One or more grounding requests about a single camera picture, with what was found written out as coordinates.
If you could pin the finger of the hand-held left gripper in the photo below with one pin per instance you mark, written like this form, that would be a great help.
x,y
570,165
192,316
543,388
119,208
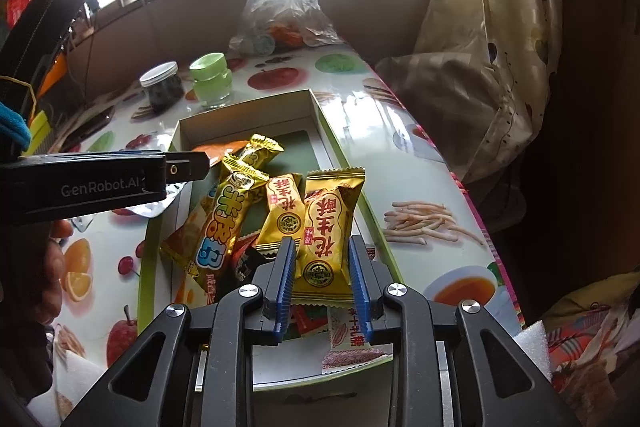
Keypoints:
x,y
187,167

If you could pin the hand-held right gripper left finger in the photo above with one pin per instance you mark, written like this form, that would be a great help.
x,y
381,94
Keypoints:
x,y
285,287

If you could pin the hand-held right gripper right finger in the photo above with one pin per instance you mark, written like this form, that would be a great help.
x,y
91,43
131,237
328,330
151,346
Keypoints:
x,y
361,292

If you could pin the small red white candy packet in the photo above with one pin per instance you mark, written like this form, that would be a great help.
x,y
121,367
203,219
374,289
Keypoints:
x,y
310,322

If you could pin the white red-patterned snack packet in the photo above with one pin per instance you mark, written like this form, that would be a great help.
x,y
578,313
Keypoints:
x,y
345,337

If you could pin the small gold snack packet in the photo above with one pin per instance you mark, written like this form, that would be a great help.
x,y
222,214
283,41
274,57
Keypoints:
x,y
282,217
325,232

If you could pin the long gold snack bar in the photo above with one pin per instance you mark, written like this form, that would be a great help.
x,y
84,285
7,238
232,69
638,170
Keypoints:
x,y
262,149
225,227

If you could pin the orange snack packet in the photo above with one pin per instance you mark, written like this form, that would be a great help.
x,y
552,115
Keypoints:
x,y
180,239

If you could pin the green and white cardboard box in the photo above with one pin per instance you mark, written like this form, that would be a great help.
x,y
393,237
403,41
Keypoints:
x,y
300,144

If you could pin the person's left hand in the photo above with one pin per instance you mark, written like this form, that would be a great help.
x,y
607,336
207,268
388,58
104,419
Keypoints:
x,y
52,267

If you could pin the red black snack packet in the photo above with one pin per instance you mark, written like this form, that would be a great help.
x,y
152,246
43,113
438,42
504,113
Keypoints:
x,y
247,264

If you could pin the black smartphone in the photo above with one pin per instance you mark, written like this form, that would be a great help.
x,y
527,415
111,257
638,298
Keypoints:
x,y
90,127

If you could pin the yellow-green box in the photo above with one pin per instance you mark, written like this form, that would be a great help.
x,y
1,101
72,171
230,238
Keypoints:
x,y
39,129

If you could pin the dark jar with white lid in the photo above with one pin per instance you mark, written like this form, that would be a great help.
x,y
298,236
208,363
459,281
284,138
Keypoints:
x,y
162,92

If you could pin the blue knit cloth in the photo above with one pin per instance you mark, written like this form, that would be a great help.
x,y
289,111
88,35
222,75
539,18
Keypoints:
x,y
14,124

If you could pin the green lidded jar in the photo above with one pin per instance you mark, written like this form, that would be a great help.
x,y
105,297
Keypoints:
x,y
212,82

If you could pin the orange object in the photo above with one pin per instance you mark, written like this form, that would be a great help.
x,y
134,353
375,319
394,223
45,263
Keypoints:
x,y
54,74

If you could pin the printed food tablecloth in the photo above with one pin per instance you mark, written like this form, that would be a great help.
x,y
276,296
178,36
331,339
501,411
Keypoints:
x,y
425,167

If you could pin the black bag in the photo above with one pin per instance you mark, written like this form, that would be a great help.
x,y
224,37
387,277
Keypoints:
x,y
45,17

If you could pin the white foam sheet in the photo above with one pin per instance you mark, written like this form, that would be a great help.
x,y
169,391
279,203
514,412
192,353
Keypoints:
x,y
535,347

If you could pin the clear plastic bag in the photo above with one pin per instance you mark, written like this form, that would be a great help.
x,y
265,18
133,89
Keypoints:
x,y
280,2

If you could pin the red box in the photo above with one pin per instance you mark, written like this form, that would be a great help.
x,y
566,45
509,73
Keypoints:
x,y
20,2

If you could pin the colourful floral cloth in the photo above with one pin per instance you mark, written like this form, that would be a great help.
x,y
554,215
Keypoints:
x,y
590,337

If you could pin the cream dotted curtain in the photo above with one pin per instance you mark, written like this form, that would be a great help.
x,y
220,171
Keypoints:
x,y
475,57

